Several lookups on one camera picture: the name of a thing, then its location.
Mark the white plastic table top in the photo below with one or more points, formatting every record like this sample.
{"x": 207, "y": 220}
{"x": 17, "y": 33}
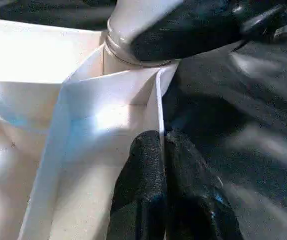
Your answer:
{"x": 83, "y": 130}

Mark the white plastic table leg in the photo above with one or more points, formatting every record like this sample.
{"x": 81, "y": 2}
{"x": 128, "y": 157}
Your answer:
{"x": 128, "y": 20}

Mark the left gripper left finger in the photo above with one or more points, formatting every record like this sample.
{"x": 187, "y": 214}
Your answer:
{"x": 138, "y": 195}

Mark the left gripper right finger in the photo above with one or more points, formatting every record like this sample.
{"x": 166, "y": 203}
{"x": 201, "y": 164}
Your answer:
{"x": 193, "y": 195}

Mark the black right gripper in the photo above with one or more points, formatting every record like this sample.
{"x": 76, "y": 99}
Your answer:
{"x": 261, "y": 17}

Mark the black work mat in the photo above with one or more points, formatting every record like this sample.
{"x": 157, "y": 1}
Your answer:
{"x": 253, "y": 130}

